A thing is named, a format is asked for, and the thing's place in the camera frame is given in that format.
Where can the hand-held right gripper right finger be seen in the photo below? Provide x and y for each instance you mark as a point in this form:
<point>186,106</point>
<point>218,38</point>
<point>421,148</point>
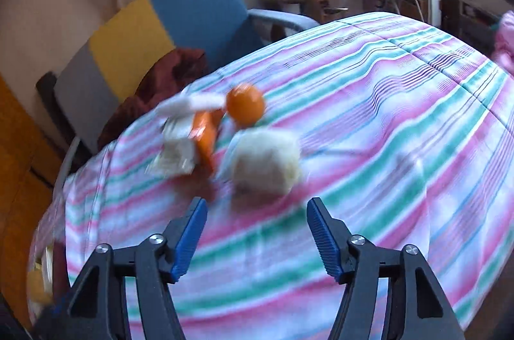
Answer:
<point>325,239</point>

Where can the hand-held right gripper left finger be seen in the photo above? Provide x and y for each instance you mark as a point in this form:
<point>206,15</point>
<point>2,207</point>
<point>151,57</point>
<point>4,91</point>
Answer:
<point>188,239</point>

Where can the white sock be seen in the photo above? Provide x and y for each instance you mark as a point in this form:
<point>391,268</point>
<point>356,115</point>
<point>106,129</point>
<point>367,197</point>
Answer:
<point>267,163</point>

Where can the white and orange packet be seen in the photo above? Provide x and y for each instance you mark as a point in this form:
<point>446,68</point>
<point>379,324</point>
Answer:
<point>184,147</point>

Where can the striped bed sheet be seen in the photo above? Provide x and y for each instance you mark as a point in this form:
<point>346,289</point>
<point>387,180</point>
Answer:
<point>381,123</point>

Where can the white foam block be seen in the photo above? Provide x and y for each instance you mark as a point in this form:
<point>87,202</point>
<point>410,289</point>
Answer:
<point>192,105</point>

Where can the orange fruit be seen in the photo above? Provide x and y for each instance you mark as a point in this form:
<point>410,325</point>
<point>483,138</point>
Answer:
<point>245,103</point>

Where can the dark red cloth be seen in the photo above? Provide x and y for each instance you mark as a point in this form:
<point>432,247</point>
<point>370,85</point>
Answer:
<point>160,83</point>

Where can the wooden wardrobe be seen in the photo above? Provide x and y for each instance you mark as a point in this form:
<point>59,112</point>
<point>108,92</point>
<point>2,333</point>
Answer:
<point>20,183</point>

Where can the black rolled mat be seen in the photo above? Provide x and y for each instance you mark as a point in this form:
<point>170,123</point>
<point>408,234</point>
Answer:
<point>48,95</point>

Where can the grey yellow blue armchair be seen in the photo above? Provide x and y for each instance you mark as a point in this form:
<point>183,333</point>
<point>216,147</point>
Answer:
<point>192,10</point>

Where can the pink cloth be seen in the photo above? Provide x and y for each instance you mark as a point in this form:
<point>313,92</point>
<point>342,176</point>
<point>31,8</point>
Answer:
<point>506,42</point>

